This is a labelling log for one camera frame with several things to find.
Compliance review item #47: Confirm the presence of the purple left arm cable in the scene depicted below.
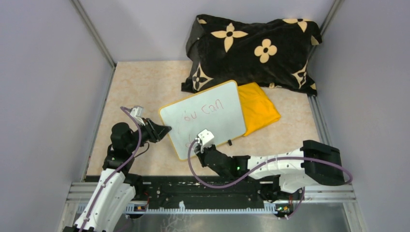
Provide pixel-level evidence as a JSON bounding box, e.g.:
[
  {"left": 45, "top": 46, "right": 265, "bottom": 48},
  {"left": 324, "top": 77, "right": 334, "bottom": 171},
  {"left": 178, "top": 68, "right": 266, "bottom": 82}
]
[{"left": 76, "top": 106, "right": 149, "bottom": 232}]

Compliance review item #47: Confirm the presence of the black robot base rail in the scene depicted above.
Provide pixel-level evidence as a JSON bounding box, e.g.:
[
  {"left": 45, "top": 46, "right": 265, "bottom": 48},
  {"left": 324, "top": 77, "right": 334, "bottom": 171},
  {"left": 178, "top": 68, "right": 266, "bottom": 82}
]
[{"left": 69, "top": 174, "right": 356, "bottom": 216}]

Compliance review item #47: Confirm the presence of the yellow zippered fabric pouch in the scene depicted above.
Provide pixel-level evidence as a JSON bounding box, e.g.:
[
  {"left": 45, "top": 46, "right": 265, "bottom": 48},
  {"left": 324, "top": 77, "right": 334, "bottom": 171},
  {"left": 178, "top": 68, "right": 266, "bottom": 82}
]
[{"left": 238, "top": 83, "right": 281, "bottom": 136}]

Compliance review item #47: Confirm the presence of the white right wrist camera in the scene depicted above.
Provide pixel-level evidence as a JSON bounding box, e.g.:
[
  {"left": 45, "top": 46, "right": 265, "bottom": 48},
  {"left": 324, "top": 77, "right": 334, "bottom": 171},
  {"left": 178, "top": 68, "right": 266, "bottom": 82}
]
[{"left": 196, "top": 129, "right": 215, "bottom": 153}]

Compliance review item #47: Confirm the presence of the yellow framed whiteboard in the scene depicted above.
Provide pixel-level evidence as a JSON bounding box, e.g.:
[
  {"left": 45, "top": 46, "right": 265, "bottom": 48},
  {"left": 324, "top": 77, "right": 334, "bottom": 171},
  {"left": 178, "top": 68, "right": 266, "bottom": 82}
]
[{"left": 159, "top": 80, "right": 246, "bottom": 160}]

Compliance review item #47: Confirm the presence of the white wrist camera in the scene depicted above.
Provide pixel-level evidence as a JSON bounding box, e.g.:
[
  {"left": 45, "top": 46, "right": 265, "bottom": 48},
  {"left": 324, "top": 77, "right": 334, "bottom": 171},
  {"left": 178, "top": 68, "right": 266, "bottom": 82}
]
[
  {"left": 196, "top": 129, "right": 215, "bottom": 153},
  {"left": 130, "top": 105, "right": 145, "bottom": 126}
]

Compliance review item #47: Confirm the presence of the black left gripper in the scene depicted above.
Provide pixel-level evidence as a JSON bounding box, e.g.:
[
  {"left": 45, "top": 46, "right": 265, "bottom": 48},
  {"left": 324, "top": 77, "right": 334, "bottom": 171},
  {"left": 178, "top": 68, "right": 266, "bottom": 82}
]
[{"left": 127, "top": 117, "right": 172, "bottom": 153}]

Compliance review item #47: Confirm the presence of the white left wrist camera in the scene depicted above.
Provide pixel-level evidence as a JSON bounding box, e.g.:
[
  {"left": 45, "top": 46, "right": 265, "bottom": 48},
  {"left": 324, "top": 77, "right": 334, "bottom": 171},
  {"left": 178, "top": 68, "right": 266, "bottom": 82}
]
[{"left": 130, "top": 105, "right": 145, "bottom": 126}]

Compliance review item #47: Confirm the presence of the black floral pillow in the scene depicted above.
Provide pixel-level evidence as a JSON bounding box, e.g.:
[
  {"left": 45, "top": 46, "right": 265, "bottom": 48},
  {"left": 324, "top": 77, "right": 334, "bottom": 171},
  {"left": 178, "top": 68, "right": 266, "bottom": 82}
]
[{"left": 181, "top": 14, "right": 322, "bottom": 96}]

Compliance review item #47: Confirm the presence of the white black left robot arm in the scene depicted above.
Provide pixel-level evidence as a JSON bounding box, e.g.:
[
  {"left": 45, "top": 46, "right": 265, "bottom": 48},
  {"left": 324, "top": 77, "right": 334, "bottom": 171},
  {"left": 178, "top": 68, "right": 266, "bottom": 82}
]
[{"left": 63, "top": 118, "right": 172, "bottom": 232}]

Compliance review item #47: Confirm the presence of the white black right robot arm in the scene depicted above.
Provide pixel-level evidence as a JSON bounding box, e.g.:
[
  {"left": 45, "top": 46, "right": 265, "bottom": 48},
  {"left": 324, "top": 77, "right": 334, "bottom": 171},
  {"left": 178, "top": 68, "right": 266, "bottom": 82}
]
[{"left": 188, "top": 140, "right": 352, "bottom": 199}]

